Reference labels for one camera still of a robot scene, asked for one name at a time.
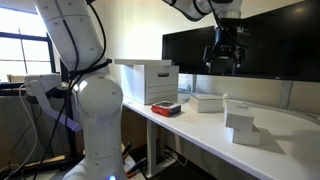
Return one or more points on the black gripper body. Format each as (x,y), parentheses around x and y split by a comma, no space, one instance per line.
(225,46)

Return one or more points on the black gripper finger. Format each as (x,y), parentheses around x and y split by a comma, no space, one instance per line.
(208,60)
(238,55)

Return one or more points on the small white cardboard box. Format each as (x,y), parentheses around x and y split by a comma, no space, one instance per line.
(238,116)
(248,138)

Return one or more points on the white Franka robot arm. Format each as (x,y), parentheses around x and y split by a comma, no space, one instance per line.
(96,100)

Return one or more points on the wide white lidded box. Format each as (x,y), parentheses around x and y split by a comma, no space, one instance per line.
(206,104)

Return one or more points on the large white storage box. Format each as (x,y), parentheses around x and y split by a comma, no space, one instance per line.
(156,85)

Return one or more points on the white storage box lid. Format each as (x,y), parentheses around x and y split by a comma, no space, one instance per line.
(143,62)

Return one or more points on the black computer monitor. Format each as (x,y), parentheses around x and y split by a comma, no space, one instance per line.
(283,43)
(183,50)

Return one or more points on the grey monitor stand pole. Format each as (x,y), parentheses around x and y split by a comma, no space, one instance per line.
(194,83)

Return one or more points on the small round white object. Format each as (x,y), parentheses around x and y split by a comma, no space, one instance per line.
(226,96)

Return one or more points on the white table leg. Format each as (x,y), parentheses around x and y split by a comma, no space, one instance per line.
(151,146)

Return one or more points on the brown cardboard panel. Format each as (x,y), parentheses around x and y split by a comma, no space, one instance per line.
(133,131)

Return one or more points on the white articulated stand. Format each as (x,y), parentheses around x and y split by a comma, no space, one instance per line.
(43,81)

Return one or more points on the black vertical post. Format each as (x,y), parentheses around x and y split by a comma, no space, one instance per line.
(70,140)

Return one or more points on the window with black frame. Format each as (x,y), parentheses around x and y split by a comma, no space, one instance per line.
(26,50)

